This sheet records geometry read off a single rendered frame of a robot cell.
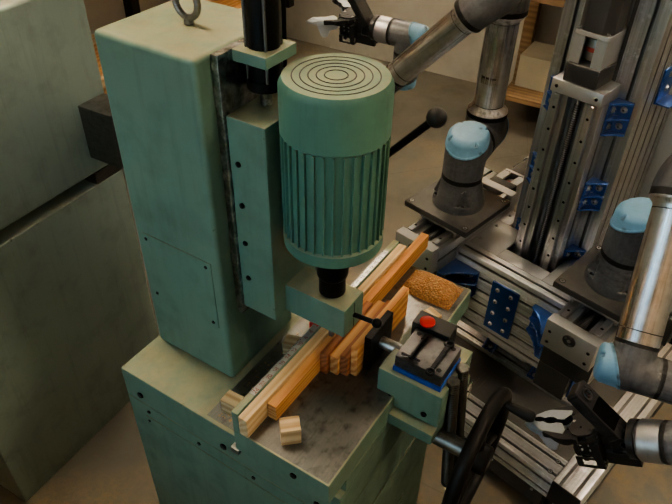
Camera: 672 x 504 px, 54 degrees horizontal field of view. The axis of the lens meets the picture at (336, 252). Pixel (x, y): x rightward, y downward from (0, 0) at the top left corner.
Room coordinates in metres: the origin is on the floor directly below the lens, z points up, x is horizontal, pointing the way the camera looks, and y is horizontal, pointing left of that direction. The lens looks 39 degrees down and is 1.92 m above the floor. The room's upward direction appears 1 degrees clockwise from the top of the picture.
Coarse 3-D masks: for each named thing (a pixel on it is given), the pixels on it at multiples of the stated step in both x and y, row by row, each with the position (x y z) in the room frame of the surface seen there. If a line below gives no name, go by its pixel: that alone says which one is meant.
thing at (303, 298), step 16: (304, 272) 0.97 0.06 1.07; (288, 288) 0.93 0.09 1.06; (304, 288) 0.93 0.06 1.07; (352, 288) 0.93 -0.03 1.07; (288, 304) 0.93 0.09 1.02; (304, 304) 0.91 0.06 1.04; (320, 304) 0.89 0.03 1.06; (336, 304) 0.88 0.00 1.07; (352, 304) 0.89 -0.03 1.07; (320, 320) 0.89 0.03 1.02; (336, 320) 0.87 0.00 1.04; (352, 320) 0.89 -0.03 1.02
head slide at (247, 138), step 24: (264, 96) 0.98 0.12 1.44; (240, 120) 0.93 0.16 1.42; (264, 120) 0.93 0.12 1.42; (240, 144) 0.93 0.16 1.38; (264, 144) 0.91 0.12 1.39; (240, 168) 0.94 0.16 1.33; (264, 168) 0.91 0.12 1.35; (240, 192) 0.94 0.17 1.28; (264, 192) 0.91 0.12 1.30; (240, 216) 0.94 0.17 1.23; (264, 216) 0.91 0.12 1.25; (240, 240) 0.94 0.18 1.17; (264, 240) 0.91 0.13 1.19; (264, 264) 0.92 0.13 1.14; (288, 264) 0.95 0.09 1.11; (264, 288) 0.92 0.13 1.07; (264, 312) 0.92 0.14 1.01
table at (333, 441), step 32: (448, 320) 1.02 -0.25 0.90; (384, 352) 0.92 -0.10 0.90; (320, 384) 0.83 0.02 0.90; (352, 384) 0.84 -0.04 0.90; (288, 416) 0.76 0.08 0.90; (320, 416) 0.76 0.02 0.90; (352, 416) 0.76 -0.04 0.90; (384, 416) 0.78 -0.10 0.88; (256, 448) 0.70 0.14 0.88; (288, 448) 0.69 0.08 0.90; (320, 448) 0.69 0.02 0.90; (352, 448) 0.69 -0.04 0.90; (288, 480) 0.66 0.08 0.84; (320, 480) 0.62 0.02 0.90
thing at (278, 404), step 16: (416, 240) 1.25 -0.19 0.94; (400, 256) 1.19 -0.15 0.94; (416, 256) 1.22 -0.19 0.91; (400, 272) 1.15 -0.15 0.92; (384, 288) 1.09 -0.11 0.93; (304, 368) 0.84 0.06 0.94; (288, 384) 0.80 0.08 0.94; (304, 384) 0.82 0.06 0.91; (272, 400) 0.76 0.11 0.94; (288, 400) 0.78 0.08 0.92; (272, 416) 0.75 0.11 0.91
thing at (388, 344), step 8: (392, 312) 0.94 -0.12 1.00; (384, 320) 0.92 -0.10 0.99; (392, 320) 0.94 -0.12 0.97; (384, 328) 0.91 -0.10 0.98; (368, 336) 0.88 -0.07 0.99; (376, 336) 0.89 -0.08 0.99; (384, 336) 0.91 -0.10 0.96; (368, 344) 0.87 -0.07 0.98; (376, 344) 0.89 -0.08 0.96; (384, 344) 0.89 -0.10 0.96; (392, 344) 0.89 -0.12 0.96; (400, 344) 0.89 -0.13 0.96; (368, 352) 0.87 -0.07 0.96; (376, 352) 0.89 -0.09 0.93; (368, 360) 0.87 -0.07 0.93; (376, 360) 0.89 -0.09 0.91; (368, 368) 0.87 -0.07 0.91
